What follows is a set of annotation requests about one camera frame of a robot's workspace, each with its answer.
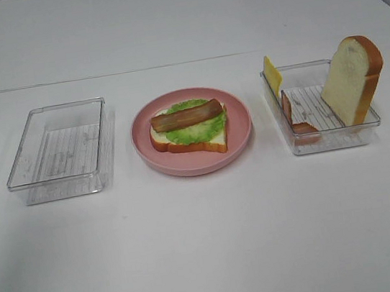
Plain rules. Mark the clear plastic tray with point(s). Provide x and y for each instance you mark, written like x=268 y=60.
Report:
x=64 y=152
x=303 y=83

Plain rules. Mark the left clear plastic tray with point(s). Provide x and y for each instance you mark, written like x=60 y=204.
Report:
x=64 y=152

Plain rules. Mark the right clear plastic tray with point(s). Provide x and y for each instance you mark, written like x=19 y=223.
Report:
x=303 y=83

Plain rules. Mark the pink bacon strip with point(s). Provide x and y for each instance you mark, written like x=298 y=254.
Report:
x=306 y=133

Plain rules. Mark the pink round plate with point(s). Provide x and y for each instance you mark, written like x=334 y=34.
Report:
x=239 y=127

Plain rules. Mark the green lettuce leaf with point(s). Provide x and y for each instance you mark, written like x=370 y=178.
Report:
x=211 y=130

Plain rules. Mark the brown bacon strip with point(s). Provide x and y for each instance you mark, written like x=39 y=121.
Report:
x=186 y=117

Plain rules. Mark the yellow cheese slice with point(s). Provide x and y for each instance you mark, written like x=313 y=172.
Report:
x=273 y=77

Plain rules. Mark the toast bread slice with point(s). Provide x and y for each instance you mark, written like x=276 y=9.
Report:
x=194 y=147
x=352 y=79

